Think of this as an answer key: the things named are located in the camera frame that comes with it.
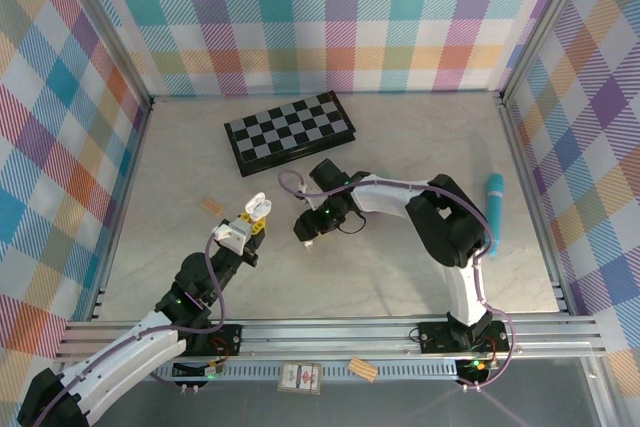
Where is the aluminium floor side rail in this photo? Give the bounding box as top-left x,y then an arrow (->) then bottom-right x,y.
85,99 -> 155,323
492,90 -> 574,317

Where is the teal cylindrical handheld device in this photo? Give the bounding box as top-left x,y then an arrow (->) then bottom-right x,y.
483,172 -> 505,258

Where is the aluminium mounting rail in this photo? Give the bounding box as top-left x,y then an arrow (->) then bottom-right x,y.
54,314 -> 609,393

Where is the small controller board green light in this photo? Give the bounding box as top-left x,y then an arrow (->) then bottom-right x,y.
172,359 -> 225,382
457,355 -> 496,384

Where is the aluminium frame post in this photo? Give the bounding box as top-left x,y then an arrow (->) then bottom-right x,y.
497,0 -> 599,104
52,0 -> 155,111

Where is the playing card box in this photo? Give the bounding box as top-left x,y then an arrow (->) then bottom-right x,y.
277,360 -> 324,396

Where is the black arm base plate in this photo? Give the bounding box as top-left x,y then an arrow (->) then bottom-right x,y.
199,322 -> 245,357
416,320 -> 507,354

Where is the white earbud charging case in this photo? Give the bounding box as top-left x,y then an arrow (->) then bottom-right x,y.
242,191 -> 274,222

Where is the black grey folding chessboard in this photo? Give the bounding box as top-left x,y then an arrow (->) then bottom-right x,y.
223,90 -> 358,179

